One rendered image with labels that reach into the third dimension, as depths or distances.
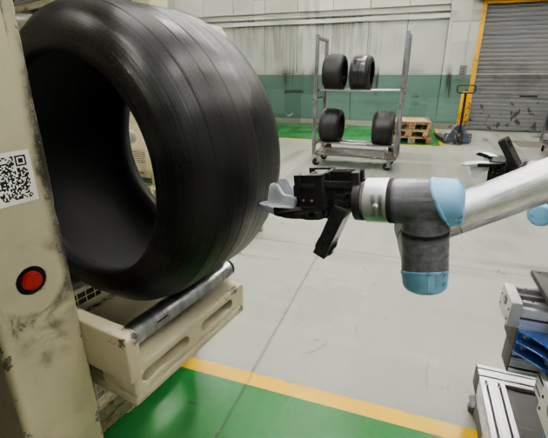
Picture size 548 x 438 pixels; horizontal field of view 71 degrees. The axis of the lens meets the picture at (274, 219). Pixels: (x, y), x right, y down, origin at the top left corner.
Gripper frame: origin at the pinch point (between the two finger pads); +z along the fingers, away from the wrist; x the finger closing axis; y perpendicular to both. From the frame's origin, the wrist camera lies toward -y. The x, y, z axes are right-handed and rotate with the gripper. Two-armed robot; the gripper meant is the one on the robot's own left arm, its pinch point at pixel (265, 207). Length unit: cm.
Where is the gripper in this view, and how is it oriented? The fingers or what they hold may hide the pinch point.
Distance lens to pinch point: 76.3
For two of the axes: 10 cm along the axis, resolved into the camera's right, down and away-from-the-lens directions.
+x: -4.8, 3.1, -8.2
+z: -8.7, -0.5, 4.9
